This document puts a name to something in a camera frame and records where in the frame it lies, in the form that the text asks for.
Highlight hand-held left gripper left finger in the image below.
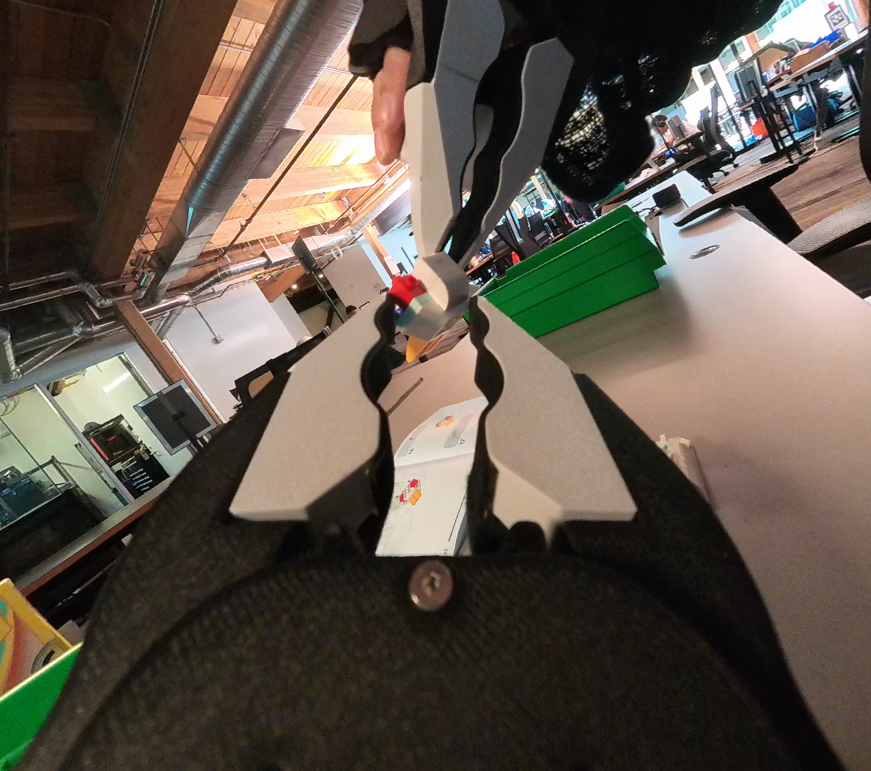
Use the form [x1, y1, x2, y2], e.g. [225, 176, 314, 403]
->
[228, 295, 401, 523]

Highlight green plastic bin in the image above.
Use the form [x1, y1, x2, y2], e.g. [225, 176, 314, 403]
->
[0, 640, 84, 768]

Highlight white toy brick head assembly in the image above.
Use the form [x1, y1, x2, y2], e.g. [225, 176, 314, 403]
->
[388, 253, 472, 366]

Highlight monitor on stand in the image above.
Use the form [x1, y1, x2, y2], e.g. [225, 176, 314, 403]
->
[132, 378, 217, 454]

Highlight stacked green plastic bins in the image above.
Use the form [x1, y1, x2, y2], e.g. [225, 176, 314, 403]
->
[475, 204, 666, 338]

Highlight person's right hand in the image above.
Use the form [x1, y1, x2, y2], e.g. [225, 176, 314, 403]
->
[369, 45, 411, 168]

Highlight wooden top desk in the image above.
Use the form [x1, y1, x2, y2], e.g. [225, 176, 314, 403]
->
[762, 29, 871, 163]

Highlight yellow toy set box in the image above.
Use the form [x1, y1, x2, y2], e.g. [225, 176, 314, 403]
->
[0, 578, 74, 698]

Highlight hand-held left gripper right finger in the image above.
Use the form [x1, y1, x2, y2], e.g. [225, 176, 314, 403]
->
[466, 296, 638, 526]

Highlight black cabinet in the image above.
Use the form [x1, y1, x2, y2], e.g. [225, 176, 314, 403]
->
[83, 416, 171, 501]

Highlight instruction booklet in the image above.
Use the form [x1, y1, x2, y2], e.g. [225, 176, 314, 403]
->
[376, 395, 492, 558]

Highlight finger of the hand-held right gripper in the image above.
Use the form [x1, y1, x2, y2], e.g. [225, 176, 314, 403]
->
[399, 0, 510, 268]
[449, 36, 577, 268]

